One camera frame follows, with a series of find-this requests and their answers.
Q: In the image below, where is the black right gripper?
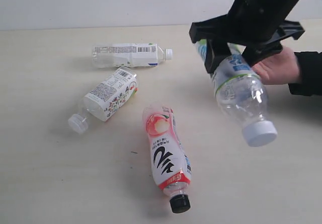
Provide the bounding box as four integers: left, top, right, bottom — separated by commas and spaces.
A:
189, 0, 305, 74

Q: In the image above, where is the lime label bottle white cap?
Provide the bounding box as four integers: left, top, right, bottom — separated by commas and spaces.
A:
210, 43, 277, 147

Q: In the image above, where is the clear bottle white barcode label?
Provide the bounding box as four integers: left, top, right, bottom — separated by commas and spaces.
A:
92, 43, 173, 68

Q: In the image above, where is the peach label bottle black cap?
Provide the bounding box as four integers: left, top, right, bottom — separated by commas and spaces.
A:
142, 103, 192, 213

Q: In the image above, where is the square bottle floral label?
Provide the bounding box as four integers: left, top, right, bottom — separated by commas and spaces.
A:
68, 66, 137, 134

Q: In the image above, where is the bare open human hand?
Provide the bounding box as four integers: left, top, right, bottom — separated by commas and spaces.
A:
252, 46, 301, 85

